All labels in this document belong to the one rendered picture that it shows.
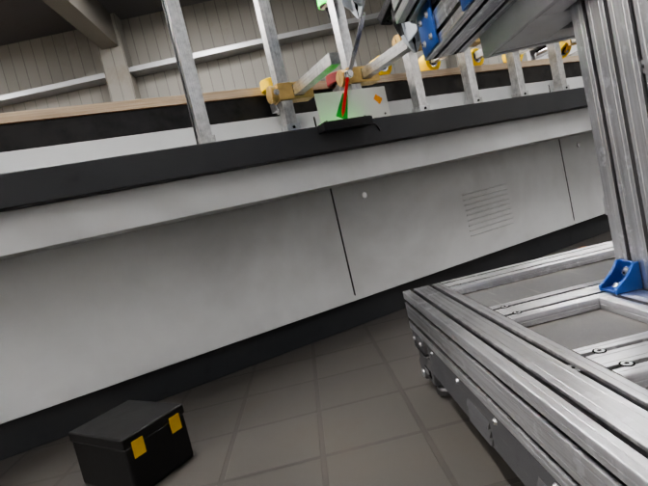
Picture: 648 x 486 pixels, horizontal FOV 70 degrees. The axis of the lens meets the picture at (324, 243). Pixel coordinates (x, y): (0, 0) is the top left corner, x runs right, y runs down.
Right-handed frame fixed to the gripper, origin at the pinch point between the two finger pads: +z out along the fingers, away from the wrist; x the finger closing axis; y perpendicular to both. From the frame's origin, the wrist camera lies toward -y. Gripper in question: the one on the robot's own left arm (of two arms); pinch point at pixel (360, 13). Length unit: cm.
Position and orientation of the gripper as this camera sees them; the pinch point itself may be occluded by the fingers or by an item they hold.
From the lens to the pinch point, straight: 156.7
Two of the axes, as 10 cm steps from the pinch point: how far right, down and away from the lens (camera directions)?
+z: 2.2, 9.7, 0.7
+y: -6.7, 2.1, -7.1
